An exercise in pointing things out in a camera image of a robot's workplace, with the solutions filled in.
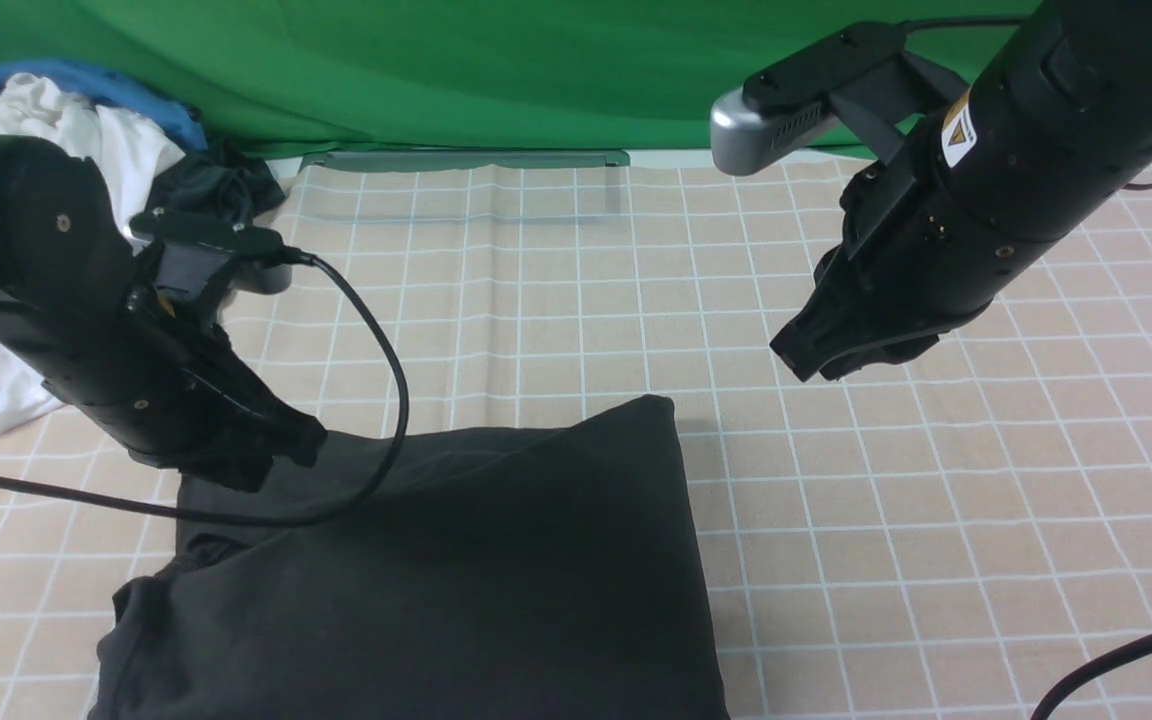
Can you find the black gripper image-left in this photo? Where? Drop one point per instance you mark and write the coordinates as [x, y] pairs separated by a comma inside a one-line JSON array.
[[171, 391]]

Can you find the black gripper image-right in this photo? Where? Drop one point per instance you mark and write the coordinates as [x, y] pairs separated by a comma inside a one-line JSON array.
[[911, 265]]

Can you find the dark gray long-sleeved shirt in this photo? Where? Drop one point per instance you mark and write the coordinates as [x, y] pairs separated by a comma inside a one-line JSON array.
[[496, 574]]

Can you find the white crumpled shirt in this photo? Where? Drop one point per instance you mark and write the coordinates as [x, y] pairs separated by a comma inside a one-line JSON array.
[[129, 149]]

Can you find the dark teal crumpled shirt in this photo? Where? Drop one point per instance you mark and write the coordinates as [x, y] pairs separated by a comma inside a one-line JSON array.
[[221, 185]]

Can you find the beige checkered tablecloth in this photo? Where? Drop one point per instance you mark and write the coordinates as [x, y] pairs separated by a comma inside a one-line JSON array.
[[940, 539]]

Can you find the green backdrop cloth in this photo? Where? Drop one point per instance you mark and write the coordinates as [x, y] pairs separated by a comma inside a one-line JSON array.
[[291, 76]]

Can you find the blue crumpled garment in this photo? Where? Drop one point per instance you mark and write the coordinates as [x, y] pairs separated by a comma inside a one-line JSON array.
[[107, 87]]

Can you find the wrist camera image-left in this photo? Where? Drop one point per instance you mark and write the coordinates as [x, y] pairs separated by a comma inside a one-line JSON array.
[[195, 262]]

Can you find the silver wrist camera image-right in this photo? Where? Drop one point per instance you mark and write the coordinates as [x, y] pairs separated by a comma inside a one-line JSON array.
[[862, 78]]

